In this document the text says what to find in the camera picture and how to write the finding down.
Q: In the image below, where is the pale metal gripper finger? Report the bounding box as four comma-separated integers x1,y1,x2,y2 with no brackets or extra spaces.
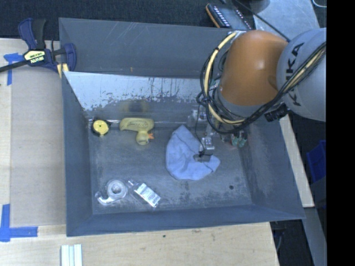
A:
193,136,216,163
187,106,208,129

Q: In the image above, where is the pale blue cloth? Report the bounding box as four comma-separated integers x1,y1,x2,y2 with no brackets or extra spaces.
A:
165,124,221,181

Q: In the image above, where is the yellow rubber duck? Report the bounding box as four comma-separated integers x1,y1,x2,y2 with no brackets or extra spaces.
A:
119,117,155,146

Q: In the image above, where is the clear packet with white label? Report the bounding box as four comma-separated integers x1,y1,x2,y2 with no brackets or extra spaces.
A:
127,179,162,208

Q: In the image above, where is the grey metal bin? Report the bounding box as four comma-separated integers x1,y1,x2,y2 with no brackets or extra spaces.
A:
58,17,307,237

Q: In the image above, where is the yellow and black tape measure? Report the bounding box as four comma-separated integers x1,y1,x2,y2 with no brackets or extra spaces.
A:
90,117,113,137

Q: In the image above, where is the clear tape dispenser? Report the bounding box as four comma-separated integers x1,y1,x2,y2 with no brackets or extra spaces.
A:
95,178,129,206

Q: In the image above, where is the black cylinder on white bracket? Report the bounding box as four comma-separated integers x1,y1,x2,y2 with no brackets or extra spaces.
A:
264,103,290,122

